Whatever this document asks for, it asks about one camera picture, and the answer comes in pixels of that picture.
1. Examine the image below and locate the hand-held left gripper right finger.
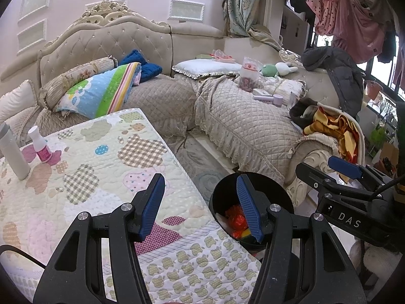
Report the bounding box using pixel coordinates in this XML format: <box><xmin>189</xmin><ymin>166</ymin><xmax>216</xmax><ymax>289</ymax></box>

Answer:
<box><xmin>236</xmin><ymin>174</ymin><xmax>364</xmax><ymax>304</ymax></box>

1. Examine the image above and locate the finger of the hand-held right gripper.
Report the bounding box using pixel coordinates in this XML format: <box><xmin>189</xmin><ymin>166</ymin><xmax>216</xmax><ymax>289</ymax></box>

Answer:
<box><xmin>295</xmin><ymin>162</ymin><xmax>377</xmax><ymax>201</ymax></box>
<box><xmin>327</xmin><ymin>156</ymin><xmax>389</xmax><ymax>193</ymax></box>

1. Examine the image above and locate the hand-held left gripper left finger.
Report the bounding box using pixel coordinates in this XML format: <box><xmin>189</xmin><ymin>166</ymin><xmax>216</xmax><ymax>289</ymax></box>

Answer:
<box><xmin>32</xmin><ymin>173</ymin><xmax>166</xmax><ymax>304</ymax></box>

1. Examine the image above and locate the red plastic bag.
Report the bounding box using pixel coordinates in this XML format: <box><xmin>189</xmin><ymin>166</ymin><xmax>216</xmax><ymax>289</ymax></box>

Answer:
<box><xmin>225</xmin><ymin>205</ymin><xmax>249</xmax><ymax>232</ymax></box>

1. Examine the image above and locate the black trash bin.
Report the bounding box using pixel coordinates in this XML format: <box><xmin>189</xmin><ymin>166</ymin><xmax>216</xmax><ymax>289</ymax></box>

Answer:
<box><xmin>209</xmin><ymin>172</ymin><xmax>295</xmax><ymax>251</ymax></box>

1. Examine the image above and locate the green yellow scouring sponge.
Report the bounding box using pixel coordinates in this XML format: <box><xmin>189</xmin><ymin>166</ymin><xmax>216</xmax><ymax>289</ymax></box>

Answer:
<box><xmin>232</xmin><ymin>230</ymin><xmax>257</xmax><ymax>240</ymax></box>

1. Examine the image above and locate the yellow orange cloth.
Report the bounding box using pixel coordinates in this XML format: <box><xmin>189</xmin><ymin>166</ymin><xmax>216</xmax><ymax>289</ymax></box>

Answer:
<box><xmin>304</xmin><ymin>106</ymin><xmax>359</xmax><ymax>162</ymax></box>

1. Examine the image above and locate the green plant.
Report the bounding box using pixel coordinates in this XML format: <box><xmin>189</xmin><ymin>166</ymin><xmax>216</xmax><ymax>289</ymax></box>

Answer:
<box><xmin>369</xmin><ymin>127</ymin><xmax>393</xmax><ymax>153</ymax></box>

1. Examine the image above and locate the cardboard box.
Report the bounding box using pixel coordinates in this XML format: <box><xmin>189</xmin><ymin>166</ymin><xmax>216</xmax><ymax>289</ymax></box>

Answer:
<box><xmin>376</xmin><ymin>142</ymin><xmax>400</xmax><ymax>172</ymax></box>

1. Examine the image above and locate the white fluffy cloth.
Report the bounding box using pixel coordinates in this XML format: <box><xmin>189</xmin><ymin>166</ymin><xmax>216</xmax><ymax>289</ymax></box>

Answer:
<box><xmin>350</xmin><ymin>241</ymin><xmax>405</xmax><ymax>289</ymax></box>

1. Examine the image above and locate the dark brown cloth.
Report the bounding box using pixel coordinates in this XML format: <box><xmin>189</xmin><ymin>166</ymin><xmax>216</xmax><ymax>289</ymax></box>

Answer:
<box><xmin>289</xmin><ymin>98</ymin><xmax>320</xmax><ymax>125</ymax></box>

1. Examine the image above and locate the patchwork quilted blanket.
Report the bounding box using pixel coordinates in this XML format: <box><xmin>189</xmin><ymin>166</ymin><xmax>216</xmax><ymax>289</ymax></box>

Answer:
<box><xmin>0</xmin><ymin>108</ymin><xmax>263</xmax><ymax>304</ymax></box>

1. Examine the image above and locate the beige tufted sofa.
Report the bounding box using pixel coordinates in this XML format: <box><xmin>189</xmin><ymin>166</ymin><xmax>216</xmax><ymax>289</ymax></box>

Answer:
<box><xmin>0</xmin><ymin>0</ymin><xmax>364</xmax><ymax>210</ymax></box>

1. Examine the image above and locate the dark grey jacket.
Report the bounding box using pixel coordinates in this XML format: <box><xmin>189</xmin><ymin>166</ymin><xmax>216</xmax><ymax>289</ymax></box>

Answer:
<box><xmin>300</xmin><ymin>47</ymin><xmax>364</xmax><ymax>121</ymax></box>

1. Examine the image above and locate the white plush rabbit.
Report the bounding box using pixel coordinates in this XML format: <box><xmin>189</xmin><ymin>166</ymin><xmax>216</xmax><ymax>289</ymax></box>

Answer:
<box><xmin>275</xmin><ymin>62</ymin><xmax>298</xmax><ymax>75</ymax></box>

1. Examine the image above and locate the green plush toy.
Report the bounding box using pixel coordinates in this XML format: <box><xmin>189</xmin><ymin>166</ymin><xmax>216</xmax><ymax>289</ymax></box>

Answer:
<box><xmin>259</xmin><ymin>63</ymin><xmax>279</xmax><ymax>77</ymax></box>

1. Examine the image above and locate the white pill bottle pink label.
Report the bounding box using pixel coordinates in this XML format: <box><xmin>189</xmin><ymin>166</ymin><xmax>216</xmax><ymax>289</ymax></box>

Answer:
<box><xmin>28</xmin><ymin>126</ymin><xmax>53</xmax><ymax>162</ymax></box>

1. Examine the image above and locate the colourful striped folded blanket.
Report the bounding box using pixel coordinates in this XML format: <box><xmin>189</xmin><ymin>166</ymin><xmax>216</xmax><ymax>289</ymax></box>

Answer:
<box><xmin>56</xmin><ymin>62</ymin><xmax>142</xmax><ymax>119</ymax></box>

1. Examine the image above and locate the clear bag of red snacks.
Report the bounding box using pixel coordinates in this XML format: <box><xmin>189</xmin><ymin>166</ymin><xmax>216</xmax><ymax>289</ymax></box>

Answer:
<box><xmin>236</xmin><ymin>56</ymin><xmax>263</xmax><ymax>91</ymax></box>

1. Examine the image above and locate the blue cloth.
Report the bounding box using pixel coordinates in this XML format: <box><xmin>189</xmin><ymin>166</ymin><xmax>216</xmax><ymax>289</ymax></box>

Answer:
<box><xmin>118</xmin><ymin>50</ymin><xmax>163</xmax><ymax>83</ymax></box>

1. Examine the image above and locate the white thermos bottle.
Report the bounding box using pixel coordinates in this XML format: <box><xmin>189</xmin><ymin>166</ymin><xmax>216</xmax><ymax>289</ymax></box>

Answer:
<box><xmin>0</xmin><ymin>123</ymin><xmax>31</xmax><ymax>180</ymax></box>

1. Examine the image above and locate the white frilled pillow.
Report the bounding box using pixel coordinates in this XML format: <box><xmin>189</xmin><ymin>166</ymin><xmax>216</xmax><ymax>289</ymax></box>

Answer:
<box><xmin>172</xmin><ymin>59</ymin><xmax>242</xmax><ymax>79</ymax></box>

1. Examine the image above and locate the pink hanging garment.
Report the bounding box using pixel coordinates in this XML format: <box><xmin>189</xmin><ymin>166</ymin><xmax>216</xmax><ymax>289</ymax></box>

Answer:
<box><xmin>305</xmin><ymin>0</ymin><xmax>393</xmax><ymax>64</ymax></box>

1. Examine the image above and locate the floral striped bolster pillow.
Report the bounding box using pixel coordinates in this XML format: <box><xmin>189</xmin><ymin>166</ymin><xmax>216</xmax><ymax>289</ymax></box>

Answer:
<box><xmin>38</xmin><ymin>55</ymin><xmax>118</xmax><ymax>111</ymax></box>

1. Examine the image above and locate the white cushion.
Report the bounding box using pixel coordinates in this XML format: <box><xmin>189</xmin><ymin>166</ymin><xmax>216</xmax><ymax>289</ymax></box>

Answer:
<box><xmin>0</xmin><ymin>80</ymin><xmax>38</xmax><ymax>122</ymax></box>

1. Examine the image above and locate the floral curtain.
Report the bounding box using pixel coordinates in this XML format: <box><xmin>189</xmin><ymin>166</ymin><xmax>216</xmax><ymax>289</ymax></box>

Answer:
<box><xmin>221</xmin><ymin>0</ymin><xmax>282</xmax><ymax>51</ymax></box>

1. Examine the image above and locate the black cable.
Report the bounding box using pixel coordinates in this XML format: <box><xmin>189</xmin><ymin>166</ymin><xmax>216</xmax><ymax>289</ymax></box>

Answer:
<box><xmin>0</xmin><ymin>245</ymin><xmax>46</xmax><ymax>270</ymax></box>

